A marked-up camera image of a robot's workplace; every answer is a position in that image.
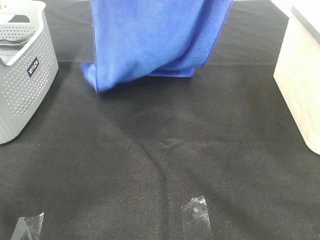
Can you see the blue microfibre towel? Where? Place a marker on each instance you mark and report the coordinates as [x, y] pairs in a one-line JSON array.
[[161, 38]]

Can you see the grey towel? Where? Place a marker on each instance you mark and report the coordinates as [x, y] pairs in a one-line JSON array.
[[10, 47]]

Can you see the black table cloth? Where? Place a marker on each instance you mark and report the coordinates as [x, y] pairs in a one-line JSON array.
[[119, 165]]

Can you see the grey perforated laundry basket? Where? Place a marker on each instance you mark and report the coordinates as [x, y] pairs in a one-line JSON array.
[[27, 77]]

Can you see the white plastic storage basket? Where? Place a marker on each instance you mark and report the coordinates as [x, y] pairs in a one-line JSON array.
[[297, 71]]

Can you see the clear tape strip left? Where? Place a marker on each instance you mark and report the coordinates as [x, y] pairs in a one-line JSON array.
[[28, 228]]

